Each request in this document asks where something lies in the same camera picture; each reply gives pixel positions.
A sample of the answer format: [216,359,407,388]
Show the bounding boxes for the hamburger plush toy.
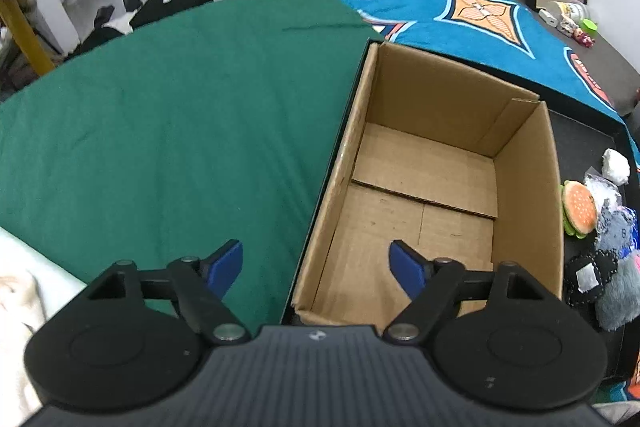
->
[561,180,598,239]

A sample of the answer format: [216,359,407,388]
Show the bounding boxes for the grey fluffy plush toy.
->
[596,251,640,332]

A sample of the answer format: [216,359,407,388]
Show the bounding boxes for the denim fabric toy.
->
[594,199,639,260]

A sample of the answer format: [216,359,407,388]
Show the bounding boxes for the clear plastic bag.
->
[584,167,623,212]

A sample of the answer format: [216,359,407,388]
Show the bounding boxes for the white cloth ball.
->
[602,148,631,186]

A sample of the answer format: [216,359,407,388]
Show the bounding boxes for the black felt patch toy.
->
[563,249,618,308]

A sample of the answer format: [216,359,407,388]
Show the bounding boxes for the brown cardboard box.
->
[292,42,564,329]

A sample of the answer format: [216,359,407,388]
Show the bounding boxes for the green cloth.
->
[1,0,374,329]

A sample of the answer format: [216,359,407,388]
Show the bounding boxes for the blue patterned blanket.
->
[342,0,623,157]

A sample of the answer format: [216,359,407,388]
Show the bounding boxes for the yellow table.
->
[0,0,54,77]

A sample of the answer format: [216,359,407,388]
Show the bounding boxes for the red small toys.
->
[573,27,594,48]

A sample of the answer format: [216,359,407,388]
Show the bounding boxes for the green cup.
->
[579,18,598,38]

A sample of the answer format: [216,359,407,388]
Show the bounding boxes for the white container with label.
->
[544,0,590,24]

